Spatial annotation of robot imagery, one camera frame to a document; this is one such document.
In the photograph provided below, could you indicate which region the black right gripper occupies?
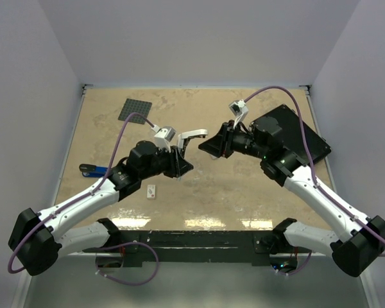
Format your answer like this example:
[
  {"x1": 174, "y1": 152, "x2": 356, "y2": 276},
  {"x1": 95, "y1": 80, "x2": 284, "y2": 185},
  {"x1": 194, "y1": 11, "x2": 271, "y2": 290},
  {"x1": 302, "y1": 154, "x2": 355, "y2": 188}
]
[{"x1": 199, "y1": 119, "x2": 268, "y2": 159}]

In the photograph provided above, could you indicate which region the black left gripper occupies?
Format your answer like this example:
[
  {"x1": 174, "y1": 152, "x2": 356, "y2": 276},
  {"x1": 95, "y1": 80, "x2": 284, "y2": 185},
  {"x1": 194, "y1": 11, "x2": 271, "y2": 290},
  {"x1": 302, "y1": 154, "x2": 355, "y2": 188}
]
[{"x1": 140, "y1": 144, "x2": 193, "y2": 180}]

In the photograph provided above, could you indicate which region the white stapler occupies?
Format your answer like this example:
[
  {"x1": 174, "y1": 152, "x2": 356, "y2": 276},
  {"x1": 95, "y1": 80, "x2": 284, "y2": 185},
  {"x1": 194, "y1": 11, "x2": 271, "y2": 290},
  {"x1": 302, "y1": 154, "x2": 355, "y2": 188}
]
[{"x1": 177, "y1": 129, "x2": 208, "y2": 147}]

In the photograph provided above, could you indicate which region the blue black stapler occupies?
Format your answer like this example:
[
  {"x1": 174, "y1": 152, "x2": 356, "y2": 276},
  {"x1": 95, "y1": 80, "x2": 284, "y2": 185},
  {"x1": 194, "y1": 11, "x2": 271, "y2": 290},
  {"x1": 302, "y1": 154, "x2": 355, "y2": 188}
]
[{"x1": 79, "y1": 164, "x2": 107, "y2": 178}]

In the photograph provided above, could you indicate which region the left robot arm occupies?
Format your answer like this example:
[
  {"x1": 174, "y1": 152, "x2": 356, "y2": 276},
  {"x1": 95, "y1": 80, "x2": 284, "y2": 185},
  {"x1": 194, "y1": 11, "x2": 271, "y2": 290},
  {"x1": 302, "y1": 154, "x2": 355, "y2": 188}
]
[{"x1": 8, "y1": 138, "x2": 193, "y2": 276}]

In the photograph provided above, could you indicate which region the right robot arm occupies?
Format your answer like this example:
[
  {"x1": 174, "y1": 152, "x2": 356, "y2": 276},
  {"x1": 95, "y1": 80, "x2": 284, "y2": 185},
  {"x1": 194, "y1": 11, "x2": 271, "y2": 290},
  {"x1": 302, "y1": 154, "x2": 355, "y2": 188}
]
[{"x1": 198, "y1": 116, "x2": 385, "y2": 277}]

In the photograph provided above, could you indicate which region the white staple box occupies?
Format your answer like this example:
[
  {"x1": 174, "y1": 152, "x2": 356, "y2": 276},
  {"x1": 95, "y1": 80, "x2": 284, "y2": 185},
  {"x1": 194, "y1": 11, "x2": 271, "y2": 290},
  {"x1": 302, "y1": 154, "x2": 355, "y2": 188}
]
[{"x1": 146, "y1": 184, "x2": 156, "y2": 200}]

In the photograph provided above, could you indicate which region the grey studded baseplate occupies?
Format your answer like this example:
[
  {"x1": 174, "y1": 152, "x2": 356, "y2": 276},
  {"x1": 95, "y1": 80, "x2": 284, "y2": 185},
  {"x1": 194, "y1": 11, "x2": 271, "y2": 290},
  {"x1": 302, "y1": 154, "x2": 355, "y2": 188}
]
[{"x1": 117, "y1": 98, "x2": 152, "y2": 124}]

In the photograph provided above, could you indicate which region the black ribbed case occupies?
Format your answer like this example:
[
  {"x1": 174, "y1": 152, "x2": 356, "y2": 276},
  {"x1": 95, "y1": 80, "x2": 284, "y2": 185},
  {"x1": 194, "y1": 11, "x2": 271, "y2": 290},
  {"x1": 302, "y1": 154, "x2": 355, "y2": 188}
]
[{"x1": 250, "y1": 104, "x2": 331, "y2": 164}]

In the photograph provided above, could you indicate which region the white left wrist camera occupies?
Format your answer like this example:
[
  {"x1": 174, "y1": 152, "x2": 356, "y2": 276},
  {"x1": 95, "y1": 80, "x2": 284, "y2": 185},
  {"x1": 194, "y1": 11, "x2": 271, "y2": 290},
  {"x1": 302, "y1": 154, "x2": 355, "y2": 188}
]
[{"x1": 151, "y1": 124, "x2": 176, "y2": 151}]

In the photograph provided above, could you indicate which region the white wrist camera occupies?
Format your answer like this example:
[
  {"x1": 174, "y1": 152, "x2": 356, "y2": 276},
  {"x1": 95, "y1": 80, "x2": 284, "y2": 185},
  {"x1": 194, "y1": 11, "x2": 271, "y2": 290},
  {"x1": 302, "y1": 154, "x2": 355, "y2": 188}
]
[
  {"x1": 151, "y1": 124, "x2": 176, "y2": 151},
  {"x1": 228, "y1": 99, "x2": 249, "y2": 128}
]

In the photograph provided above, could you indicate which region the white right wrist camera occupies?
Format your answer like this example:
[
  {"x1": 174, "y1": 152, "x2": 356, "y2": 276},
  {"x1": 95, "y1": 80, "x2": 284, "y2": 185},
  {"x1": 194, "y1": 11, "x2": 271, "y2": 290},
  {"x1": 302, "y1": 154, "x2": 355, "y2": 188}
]
[{"x1": 228, "y1": 99, "x2": 249, "y2": 128}]

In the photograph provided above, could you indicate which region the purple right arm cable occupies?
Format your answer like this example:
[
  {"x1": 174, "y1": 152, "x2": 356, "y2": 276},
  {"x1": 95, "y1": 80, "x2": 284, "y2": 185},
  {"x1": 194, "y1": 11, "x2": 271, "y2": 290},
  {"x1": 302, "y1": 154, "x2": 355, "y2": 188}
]
[{"x1": 243, "y1": 85, "x2": 385, "y2": 253}]

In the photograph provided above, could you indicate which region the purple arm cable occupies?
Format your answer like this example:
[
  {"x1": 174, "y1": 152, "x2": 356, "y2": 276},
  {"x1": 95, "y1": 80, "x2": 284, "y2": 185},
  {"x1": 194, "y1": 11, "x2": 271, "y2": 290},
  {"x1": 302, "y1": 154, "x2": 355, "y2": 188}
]
[
  {"x1": 243, "y1": 85, "x2": 385, "y2": 253},
  {"x1": 8, "y1": 112, "x2": 157, "y2": 274}
]

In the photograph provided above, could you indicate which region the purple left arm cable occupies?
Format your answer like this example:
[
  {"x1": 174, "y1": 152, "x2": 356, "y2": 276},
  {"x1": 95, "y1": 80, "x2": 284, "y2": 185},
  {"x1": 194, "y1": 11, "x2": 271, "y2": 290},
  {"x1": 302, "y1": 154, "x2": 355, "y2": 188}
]
[{"x1": 8, "y1": 112, "x2": 157, "y2": 274}]

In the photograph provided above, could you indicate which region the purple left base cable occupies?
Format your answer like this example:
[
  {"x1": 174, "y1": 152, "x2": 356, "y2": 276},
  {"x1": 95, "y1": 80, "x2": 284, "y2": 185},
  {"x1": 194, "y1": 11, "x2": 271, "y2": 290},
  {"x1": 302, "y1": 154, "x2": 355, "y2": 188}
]
[{"x1": 95, "y1": 242, "x2": 160, "y2": 286}]

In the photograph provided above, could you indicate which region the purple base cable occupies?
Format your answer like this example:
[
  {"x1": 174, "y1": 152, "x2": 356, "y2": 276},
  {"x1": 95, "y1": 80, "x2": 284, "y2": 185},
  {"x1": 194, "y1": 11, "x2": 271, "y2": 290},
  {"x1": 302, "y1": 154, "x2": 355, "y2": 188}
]
[
  {"x1": 95, "y1": 242, "x2": 160, "y2": 286},
  {"x1": 275, "y1": 250, "x2": 314, "y2": 277}
]

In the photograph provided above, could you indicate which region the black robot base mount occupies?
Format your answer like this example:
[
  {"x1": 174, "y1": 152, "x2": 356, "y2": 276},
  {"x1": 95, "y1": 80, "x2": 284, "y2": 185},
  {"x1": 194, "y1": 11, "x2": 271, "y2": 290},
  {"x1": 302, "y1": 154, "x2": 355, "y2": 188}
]
[{"x1": 81, "y1": 229, "x2": 312, "y2": 269}]

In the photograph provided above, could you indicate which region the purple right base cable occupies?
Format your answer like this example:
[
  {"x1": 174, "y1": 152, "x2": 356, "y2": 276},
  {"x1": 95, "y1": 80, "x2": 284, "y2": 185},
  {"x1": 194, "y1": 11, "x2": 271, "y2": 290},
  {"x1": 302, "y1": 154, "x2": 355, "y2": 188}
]
[{"x1": 275, "y1": 250, "x2": 314, "y2": 277}]

